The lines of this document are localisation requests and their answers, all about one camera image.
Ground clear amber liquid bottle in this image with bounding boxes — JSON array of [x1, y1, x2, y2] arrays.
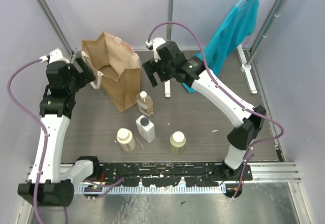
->
[[136, 91, 154, 117]]

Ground brown canvas bag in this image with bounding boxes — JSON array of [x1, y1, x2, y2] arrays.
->
[[82, 32, 141, 112]]

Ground white square bottle black cap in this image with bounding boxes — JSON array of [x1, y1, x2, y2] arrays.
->
[[136, 115, 155, 143]]

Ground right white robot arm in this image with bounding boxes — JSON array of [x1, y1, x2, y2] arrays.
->
[[142, 38, 266, 180]]

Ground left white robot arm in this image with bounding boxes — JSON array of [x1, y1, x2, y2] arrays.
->
[[17, 56, 102, 207]]

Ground beige round bottle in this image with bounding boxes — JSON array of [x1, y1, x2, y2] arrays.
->
[[116, 128, 136, 152]]

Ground yellow-green round bottle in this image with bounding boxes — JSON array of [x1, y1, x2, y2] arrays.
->
[[170, 131, 186, 155]]

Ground teal hanging shirt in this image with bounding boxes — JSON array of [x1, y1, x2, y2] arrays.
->
[[181, 0, 260, 93]]

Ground metal clothes rack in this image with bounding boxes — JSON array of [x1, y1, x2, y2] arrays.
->
[[164, 0, 288, 98]]

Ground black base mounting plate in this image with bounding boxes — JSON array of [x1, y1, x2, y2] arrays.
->
[[86, 162, 253, 187]]

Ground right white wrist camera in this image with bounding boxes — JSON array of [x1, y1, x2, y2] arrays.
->
[[145, 37, 166, 50]]

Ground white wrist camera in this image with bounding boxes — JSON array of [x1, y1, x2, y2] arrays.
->
[[145, 37, 166, 50], [40, 48, 70, 63]]

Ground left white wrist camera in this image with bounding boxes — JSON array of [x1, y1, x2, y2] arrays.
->
[[40, 48, 70, 63]]

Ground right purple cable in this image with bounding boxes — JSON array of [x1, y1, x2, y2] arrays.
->
[[148, 21, 284, 199]]

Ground purple cable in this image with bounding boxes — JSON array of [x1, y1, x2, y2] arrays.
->
[[148, 21, 284, 199], [7, 58, 69, 224]]

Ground aluminium frame post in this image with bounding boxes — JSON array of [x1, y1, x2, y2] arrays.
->
[[36, 0, 74, 55]]

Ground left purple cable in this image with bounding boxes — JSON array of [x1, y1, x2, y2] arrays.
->
[[7, 58, 69, 224]]

